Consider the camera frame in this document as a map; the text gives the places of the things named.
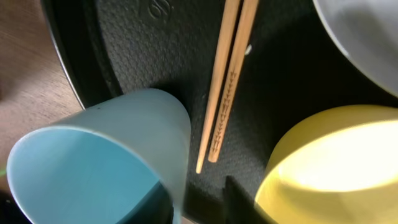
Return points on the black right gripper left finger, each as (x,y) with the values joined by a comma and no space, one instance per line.
(155,208)

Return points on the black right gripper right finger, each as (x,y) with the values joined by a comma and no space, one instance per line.
(238,206)

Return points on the blue plastic cup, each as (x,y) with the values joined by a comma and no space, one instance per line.
(97,165)

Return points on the yellow bowl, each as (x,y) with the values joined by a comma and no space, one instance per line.
(337,166)

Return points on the wooden chopstick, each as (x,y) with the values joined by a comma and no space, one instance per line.
(243,33)
(231,9)

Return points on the round black tray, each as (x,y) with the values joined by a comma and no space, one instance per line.
(112,47)

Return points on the grey round plate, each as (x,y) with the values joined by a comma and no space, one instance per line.
(365,32)

